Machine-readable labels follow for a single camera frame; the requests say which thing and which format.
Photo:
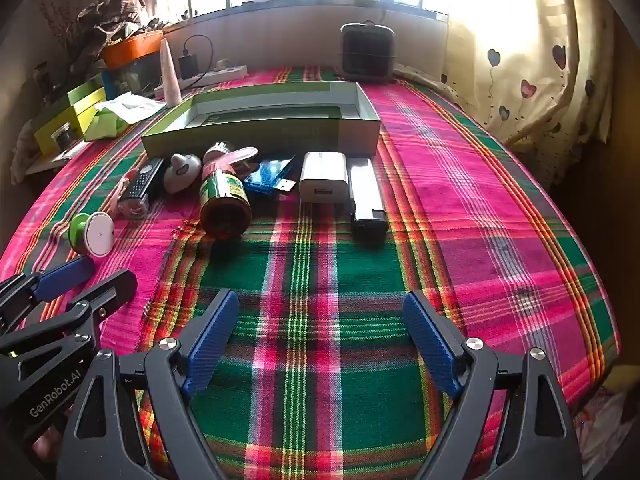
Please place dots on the green tissue pack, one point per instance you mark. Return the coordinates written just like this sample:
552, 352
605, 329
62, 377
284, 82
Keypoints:
132, 107
102, 125

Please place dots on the orange box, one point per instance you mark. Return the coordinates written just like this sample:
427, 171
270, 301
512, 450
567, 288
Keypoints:
132, 50

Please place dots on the green cardboard box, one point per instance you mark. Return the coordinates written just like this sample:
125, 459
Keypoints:
260, 135

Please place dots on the green and white spool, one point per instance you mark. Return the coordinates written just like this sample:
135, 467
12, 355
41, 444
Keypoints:
97, 234

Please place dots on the white side shelf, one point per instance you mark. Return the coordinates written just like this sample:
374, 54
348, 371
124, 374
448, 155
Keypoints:
50, 162

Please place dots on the lime green box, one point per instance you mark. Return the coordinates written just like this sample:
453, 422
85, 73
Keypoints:
75, 116

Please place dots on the dark green box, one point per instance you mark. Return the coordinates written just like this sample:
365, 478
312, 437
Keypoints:
85, 92

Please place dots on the pink bag sealer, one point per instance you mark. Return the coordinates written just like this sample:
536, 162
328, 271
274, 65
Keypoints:
245, 156

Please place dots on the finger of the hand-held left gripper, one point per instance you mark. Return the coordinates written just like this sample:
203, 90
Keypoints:
110, 290
65, 275

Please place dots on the white egg-shaped gadget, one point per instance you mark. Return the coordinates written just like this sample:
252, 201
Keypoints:
180, 172

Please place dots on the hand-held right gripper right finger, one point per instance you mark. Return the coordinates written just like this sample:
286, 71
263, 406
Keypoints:
432, 342

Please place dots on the brown bottle with green label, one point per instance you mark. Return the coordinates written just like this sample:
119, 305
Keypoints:
225, 205

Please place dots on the black remote control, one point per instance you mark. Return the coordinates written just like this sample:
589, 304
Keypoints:
145, 180

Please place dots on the white and black lighter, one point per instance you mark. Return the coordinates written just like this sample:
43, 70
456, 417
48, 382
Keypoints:
366, 190

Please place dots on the blue printed box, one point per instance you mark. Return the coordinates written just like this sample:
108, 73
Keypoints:
120, 77

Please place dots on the blue packet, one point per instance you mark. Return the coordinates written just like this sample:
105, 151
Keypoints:
267, 175

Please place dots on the white USB charger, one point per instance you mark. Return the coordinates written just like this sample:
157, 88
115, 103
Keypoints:
324, 175

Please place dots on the cream heart-print curtain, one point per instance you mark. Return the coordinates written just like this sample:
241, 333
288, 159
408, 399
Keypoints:
540, 35

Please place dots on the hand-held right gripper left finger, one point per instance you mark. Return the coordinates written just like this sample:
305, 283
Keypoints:
215, 340

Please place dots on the plaid blanket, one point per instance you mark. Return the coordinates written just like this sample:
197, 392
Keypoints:
320, 270

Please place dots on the pink floral fabric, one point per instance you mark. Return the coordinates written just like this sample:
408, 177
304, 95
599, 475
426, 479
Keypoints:
600, 425

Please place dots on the white cloth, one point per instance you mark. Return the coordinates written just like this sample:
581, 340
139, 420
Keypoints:
22, 155

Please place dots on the pile of brown cloth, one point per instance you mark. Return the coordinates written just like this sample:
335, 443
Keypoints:
110, 7

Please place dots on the black power adapter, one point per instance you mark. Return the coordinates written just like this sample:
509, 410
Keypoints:
189, 65

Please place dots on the small grey heater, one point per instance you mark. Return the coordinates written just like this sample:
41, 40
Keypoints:
367, 52

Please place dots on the white power strip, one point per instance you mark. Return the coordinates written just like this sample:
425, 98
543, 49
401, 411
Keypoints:
225, 72

